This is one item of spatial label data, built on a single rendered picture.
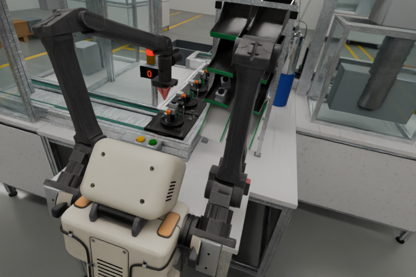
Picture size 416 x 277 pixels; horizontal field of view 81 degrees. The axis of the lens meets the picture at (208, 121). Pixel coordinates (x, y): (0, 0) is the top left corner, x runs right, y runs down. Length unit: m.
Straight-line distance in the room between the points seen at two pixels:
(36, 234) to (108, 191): 1.75
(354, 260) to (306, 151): 0.90
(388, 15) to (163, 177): 1.62
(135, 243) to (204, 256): 0.17
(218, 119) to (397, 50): 1.13
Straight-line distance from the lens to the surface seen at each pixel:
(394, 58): 1.85
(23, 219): 2.46
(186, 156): 1.30
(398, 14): 1.87
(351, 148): 1.98
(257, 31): 1.14
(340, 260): 2.31
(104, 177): 0.60
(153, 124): 1.42
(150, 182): 0.56
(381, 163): 2.09
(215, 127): 1.30
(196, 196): 1.17
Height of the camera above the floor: 1.75
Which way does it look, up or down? 32 degrees down
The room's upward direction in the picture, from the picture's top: 6 degrees clockwise
